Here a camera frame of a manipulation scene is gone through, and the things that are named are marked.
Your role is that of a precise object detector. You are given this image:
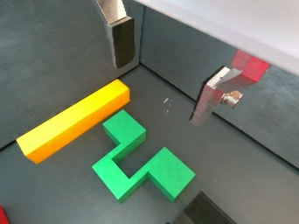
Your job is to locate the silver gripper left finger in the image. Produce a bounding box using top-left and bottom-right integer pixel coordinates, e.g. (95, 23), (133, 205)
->
(93, 0), (136, 68)

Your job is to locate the red slotted board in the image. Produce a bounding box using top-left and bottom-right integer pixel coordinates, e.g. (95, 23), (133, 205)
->
(231, 50), (270, 82)

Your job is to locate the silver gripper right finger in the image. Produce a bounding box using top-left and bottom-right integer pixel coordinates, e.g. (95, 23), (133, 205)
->
(191, 66), (256, 126)

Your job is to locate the yellow rectangular block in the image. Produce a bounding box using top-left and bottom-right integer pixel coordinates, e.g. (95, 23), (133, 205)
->
(16, 80), (129, 164)

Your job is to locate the green zigzag block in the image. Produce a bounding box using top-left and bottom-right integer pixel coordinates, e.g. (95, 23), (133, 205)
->
(92, 110), (195, 203)

